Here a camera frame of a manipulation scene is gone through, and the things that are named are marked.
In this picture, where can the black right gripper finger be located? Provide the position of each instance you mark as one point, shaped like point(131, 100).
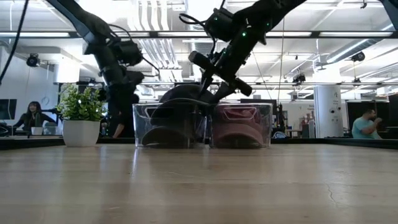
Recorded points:
point(224, 91)
point(206, 81)

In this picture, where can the maroon baseball cap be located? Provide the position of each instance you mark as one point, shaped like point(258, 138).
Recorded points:
point(239, 119)

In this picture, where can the pink garment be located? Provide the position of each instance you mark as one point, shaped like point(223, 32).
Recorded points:
point(239, 133)

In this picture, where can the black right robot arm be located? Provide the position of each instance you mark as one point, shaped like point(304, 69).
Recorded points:
point(273, 9)

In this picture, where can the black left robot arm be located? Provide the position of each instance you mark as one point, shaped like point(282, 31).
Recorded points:
point(87, 20)

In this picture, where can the clear plastic bin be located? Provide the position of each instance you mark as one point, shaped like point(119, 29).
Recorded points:
point(138, 124)
point(268, 124)

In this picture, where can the green plant in white pot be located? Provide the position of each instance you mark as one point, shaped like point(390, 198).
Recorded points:
point(81, 124)

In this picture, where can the black ceiling spotlight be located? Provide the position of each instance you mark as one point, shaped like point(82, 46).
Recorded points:
point(32, 60)
point(358, 56)

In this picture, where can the small cactus in white pot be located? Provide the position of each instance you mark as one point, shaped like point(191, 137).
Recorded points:
point(37, 130)

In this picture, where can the white round column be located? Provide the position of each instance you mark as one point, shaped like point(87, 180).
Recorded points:
point(326, 105)

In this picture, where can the black computer monitor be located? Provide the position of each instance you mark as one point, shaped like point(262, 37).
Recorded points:
point(7, 109)

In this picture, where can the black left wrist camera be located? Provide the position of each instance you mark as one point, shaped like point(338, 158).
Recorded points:
point(127, 53)

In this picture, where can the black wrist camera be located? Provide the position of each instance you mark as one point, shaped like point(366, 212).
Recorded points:
point(127, 53)
point(219, 25)

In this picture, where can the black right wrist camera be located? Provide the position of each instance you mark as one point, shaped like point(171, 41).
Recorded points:
point(219, 25)

